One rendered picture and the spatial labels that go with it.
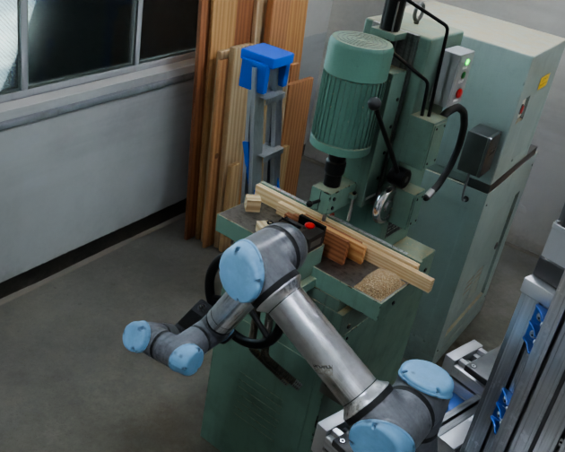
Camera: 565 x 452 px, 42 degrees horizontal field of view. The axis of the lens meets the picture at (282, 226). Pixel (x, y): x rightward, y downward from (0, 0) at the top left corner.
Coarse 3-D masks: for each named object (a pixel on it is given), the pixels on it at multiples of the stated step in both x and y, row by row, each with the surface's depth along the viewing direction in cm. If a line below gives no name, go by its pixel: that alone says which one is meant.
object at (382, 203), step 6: (390, 186) 220; (384, 192) 217; (390, 192) 218; (378, 198) 217; (384, 198) 217; (390, 198) 221; (378, 204) 217; (384, 204) 219; (390, 204) 221; (372, 210) 219; (378, 210) 217; (384, 210) 221; (372, 216) 220; (378, 216) 219; (384, 216) 223; (378, 222) 222
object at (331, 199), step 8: (320, 184) 216; (344, 184) 219; (352, 184) 220; (312, 192) 215; (320, 192) 213; (328, 192) 212; (336, 192) 213; (344, 192) 217; (312, 200) 216; (320, 200) 214; (328, 200) 212; (336, 200) 215; (344, 200) 220; (320, 208) 215; (328, 208) 213; (336, 208) 218
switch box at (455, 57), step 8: (448, 48) 212; (456, 48) 214; (464, 48) 215; (448, 56) 211; (456, 56) 209; (464, 56) 210; (472, 56) 215; (448, 64) 211; (456, 64) 210; (464, 64) 212; (440, 72) 213; (448, 72) 212; (456, 72) 211; (440, 80) 214; (448, 80) 213; (456, 80) 213; (464, 80) 217; (432, 88) 217; (440, 88) 215; (448, 88) 213; (456, 88) 216; (464, 88) 220; (440, 96) 216; (448, 96) 214; (440, 104) 216; (448, 104) 216
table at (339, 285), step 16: (240, 208) 231; (272, 208) 234; (224, 224) 225; (240, 224) 222; (320, 272) 207; (336, 272) 207; (352, 272) 209; (368, 272) 210; (304, 288) 205; (320, 288) 209; (336, 288) 205; (352, 288) 202; (400, 288) 205; (352, 304) 203; (368, 304) 200; (384, 304) 199
